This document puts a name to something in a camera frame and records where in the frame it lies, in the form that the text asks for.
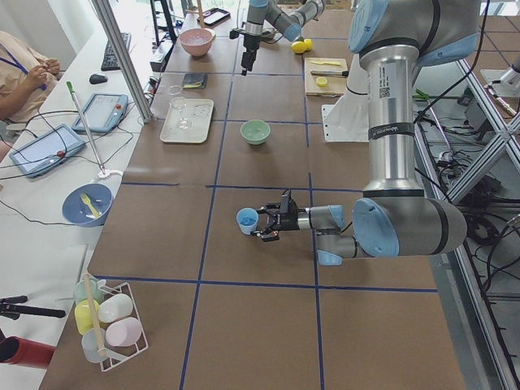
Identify aluminium frame post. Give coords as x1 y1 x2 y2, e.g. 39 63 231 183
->
92 0 152 124

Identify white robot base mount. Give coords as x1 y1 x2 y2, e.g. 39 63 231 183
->
322 54 369 142

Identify clear cup in rack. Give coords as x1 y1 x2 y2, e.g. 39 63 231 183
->
81 328 106 363

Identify dark grey folded cloth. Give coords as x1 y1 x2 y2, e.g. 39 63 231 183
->
182 72 208 89

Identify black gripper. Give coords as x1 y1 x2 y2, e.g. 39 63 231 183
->
250 189 299 242
240 35 260 76

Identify pale green cup in rack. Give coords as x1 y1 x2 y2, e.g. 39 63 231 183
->
73 277 104 305

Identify blue bowl with fork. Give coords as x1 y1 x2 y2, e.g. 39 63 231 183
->
62 183 113 228

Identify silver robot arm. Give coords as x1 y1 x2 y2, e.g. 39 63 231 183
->
255 1 480 266
229 0 327 76

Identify metal handled knife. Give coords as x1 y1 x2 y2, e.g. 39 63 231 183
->
310 70 349 78

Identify wooden cutting board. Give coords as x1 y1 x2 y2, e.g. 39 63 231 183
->
304 58 349 97

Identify light blue plastic cup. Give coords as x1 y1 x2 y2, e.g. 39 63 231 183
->
236 207 259 235

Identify beige bear serving tray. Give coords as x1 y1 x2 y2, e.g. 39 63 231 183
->
159 97 214 144

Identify green ceramic bowl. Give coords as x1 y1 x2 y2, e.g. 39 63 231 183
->
240 119 271 145

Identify blue teach pendant tablet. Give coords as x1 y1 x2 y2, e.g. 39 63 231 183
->
9 123 86 178

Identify red cylinder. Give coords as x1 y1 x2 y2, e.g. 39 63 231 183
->
1 336 55 369

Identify black computer mouse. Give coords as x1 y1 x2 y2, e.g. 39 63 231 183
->
89 74 108 85

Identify clear wine glass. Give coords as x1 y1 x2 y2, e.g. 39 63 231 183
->
170 95 191 129

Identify seated person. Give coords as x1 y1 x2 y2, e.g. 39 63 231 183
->
1 31 61 123

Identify white wire cup rack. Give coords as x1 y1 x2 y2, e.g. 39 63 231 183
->
81 273 149 372

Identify metal rod with green tip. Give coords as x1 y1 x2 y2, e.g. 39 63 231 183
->
66 80 110 179

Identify white cup in rack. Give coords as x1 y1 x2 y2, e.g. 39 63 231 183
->
98 293 133 323

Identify black keyboard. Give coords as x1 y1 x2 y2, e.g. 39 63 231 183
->
100 32 132 72

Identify yellow lemon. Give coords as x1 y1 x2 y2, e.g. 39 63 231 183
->
291 41 307 54
303 39 313 52

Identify yellow cup in rack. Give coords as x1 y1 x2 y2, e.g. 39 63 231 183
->
74 299 93 335

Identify half lemon slice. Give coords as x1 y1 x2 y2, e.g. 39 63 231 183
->
315 76 328 88

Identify clear ice cubes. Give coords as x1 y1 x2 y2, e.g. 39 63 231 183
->
240 218 256 226

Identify pink cup in rack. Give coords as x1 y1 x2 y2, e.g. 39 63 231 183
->
106 317 142 347

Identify yellow plastic knife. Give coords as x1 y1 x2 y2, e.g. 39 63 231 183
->
310 60 341 66

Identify clear petri dish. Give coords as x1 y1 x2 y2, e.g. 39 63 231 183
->
168 85 183 96

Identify black tripod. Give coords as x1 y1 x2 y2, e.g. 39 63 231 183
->
1 296 67 320

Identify pink bowl of ice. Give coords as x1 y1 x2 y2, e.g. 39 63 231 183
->
179 28 216 57

